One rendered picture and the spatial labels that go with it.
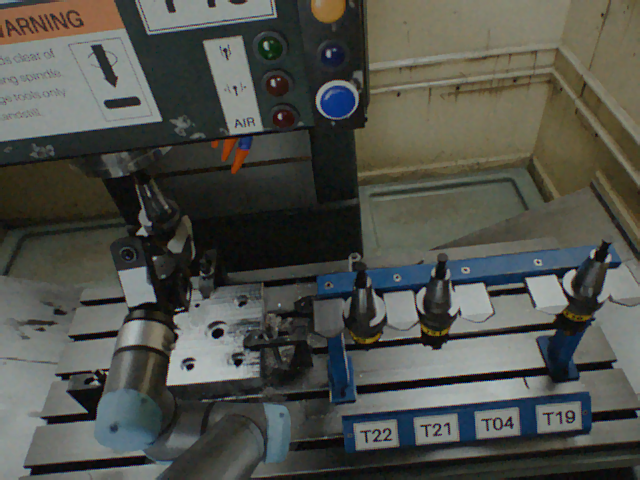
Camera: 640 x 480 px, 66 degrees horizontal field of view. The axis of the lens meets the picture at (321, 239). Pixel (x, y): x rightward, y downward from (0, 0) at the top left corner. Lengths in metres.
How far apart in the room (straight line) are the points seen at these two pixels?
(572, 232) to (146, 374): 1.17
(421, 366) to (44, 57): 0.87
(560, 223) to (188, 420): 1.14
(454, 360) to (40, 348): 1.16
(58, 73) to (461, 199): 1.57
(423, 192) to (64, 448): 1.37
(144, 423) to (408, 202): 1.39
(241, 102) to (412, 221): 1.38
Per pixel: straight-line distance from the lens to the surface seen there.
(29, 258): 2.13
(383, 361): 1.07
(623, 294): 0.85
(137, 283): 0.73
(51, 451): 1.20
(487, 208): 1.84
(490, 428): 1.00
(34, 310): 1.74
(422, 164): 1.85
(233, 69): 0.42
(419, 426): 0.97
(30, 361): 1.65
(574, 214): 1.53
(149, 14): 0.41
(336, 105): 0.43
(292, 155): 1.26
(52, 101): 0.48
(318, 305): 0.77
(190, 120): 0.45
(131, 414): 0.65
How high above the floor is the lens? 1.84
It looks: 47 degrees down
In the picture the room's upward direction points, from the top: 9 degrees counter-clockwise
